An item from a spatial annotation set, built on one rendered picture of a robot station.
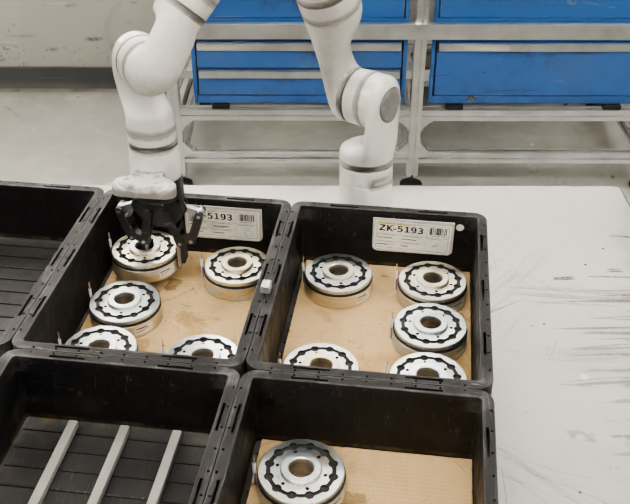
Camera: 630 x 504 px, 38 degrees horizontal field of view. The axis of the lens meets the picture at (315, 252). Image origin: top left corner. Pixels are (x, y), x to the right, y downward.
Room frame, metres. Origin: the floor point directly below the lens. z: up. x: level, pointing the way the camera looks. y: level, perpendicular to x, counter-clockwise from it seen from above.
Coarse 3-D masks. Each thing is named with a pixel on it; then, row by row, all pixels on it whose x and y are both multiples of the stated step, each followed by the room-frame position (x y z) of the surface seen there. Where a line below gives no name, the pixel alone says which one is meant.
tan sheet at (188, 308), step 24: (192, 264) 1.21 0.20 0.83; (168, 288) 1.15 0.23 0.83; (192, 288) 1.15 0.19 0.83; (168, 312) 1.09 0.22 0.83; (192, 312) 1.09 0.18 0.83; (216, 312) 1.09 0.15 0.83; (240, 312) 1.09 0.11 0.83; (144, 336) 1.03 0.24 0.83; (168, 336) 1.03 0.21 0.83; (240, 336) 1.03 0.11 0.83
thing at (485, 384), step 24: (288, 216) 1.20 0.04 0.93; (432, 216) 1.20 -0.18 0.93; (456, 216) 1.20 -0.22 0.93; (480, 216) 1.19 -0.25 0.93; (288, 240) 1.13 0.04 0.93; (480, 240) 1.15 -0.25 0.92; (480, 264) 1.07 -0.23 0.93; (480, 288) 1.01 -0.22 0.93; (264, 312) 0.96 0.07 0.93; (480, 312) 0.96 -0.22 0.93; (264, 336) 0.91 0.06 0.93; (480, 336) 0.91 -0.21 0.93; (480, 360) 0.86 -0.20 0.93; (432, 384) 0.82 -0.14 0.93; (456, 384) 0.82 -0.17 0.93; (480, 384) 0.82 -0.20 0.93
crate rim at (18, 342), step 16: (96, 208) 1.22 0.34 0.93; (288, 208) 1.22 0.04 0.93; (96, 224) 1.18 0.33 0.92; (80, 240) 1.13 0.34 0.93; (272, 240) 1.13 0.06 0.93; (64, 256) 1.09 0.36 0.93; (272, 256) 1.09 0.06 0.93; (64, 272) 1.05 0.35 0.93; (48, 288) 1.01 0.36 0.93; (256, 288) 1.01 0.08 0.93; (256, 304) 0.97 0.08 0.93; (32, 320) 0.94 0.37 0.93; (256, 320) 0.94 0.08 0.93; (16, 336) 0.91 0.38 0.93; (64, 352) 0.88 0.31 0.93; (80, 352) 0.88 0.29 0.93; (96, 352) 0.88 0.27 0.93; (112, 352) 0.88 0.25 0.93; (128, 352) 0.88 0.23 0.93; (144, 352) 0.88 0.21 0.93; (240, 352) 0.88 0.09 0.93; (240, 368) 0.85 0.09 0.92
